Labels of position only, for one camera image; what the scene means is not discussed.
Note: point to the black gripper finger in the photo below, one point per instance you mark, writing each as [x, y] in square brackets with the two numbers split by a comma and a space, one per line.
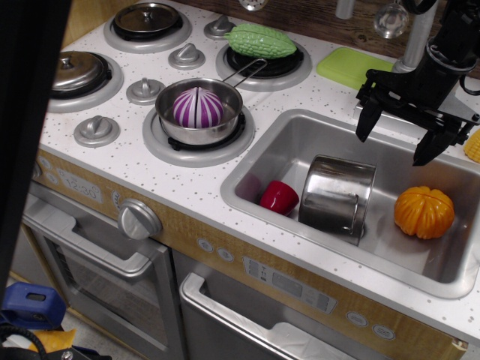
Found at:
[434, 143]
[368, 118]

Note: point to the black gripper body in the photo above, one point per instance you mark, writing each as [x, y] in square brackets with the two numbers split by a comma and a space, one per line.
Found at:
[422, 97]

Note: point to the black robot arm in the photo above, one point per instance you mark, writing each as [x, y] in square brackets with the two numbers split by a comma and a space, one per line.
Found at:
[456, 45]

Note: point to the steel pot in sink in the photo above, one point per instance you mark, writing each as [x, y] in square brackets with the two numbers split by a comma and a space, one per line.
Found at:
[335, 197]

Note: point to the grey toy sink basin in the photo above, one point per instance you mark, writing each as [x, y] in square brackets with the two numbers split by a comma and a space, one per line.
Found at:
[445, 267]

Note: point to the yellow toy corn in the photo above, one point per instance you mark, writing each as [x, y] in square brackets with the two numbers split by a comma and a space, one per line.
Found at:
[472, 147]

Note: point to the green sponge pad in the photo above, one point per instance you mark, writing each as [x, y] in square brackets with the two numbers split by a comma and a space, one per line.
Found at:
[349, 67]

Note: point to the grey toy faucet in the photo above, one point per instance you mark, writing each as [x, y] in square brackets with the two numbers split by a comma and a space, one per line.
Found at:
[418, 38]

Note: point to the clear hanging ladle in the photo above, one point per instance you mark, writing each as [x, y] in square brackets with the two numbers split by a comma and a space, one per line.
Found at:
[391, 20]

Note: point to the orange toy pumpkin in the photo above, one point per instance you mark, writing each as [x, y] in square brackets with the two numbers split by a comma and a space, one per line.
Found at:
[423, 212]

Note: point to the red toy cup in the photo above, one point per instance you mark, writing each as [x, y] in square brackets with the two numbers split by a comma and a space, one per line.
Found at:
[279, 197]

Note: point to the green toy bitter melon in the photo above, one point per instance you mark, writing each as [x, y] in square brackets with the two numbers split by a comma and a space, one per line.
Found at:
[259, 41]

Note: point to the clear hanging spoon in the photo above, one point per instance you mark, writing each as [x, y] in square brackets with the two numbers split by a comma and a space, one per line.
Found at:
[253, 5]

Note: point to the purple striped toy onion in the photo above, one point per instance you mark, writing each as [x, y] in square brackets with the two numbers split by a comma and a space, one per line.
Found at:
[197, 108]

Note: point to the grey stove knob back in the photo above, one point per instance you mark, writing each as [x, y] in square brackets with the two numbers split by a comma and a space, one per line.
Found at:
[216, 30]

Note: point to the grey stove knob middle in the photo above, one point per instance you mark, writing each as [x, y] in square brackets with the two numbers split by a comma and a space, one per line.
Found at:
[186, 58]

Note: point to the dishwasher control panel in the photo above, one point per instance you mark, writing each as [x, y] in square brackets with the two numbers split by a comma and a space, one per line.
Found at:
[295, 288]

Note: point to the grey stove knob centre-left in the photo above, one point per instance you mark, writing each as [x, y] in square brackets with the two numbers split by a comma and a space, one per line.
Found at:
[144, 92]

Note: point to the steel lid back burner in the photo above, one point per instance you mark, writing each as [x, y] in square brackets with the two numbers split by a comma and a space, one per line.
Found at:
[148, 18]

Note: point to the steel lid burner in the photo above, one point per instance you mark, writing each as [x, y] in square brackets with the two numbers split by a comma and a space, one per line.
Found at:
[78, 72]
[148, 18]

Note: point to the grey dishwasher door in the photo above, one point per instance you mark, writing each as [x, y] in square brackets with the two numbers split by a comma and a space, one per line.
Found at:
[226, 320]

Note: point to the grey oven dial knob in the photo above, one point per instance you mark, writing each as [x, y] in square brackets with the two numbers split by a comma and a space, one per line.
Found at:
[137, 221]

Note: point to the grey stove knob front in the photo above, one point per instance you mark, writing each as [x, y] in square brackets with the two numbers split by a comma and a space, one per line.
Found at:
[96, 131]

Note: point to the steel lid left burner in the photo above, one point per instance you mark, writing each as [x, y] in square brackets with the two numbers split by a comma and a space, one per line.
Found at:
[78, 72]

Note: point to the oven clock display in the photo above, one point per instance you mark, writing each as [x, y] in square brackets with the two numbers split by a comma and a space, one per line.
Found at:
[80, 185]

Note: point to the grey oven door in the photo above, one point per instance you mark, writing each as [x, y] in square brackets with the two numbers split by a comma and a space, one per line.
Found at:
[125, 287]

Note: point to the blue clamp tool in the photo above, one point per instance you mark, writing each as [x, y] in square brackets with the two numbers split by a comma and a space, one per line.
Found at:
[32, 306]

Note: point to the grey hanging utensil handle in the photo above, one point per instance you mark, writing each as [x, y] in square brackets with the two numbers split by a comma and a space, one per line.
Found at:
[344, 9]

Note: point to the steel saucepan with handle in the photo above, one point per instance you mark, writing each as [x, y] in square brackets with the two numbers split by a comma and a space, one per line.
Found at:
[232, 106]

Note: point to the dark post in foreground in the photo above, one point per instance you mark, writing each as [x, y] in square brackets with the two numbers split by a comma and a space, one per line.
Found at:
[31, 37]

